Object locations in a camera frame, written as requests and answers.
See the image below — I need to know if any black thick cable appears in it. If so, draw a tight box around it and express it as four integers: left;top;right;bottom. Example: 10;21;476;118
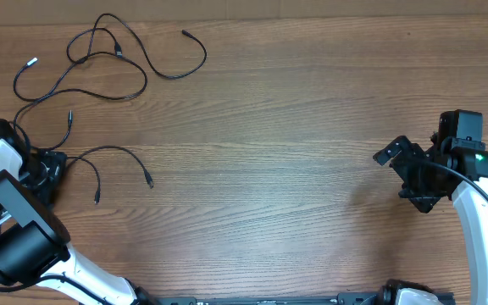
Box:
64;145;155;206

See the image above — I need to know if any black USB-A cable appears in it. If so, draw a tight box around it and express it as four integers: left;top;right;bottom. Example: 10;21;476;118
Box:
65;12;208;80

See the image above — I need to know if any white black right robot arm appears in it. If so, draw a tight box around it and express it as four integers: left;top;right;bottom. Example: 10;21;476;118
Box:
373;109;488;304

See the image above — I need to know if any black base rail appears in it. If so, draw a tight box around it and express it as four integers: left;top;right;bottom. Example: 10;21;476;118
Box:
153;291;397;305

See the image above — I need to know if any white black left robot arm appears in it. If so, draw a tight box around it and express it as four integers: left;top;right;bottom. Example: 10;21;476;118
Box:
0;119;156;304

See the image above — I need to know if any brown cardboard back board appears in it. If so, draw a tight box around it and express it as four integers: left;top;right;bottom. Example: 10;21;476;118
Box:
0;0;488;25

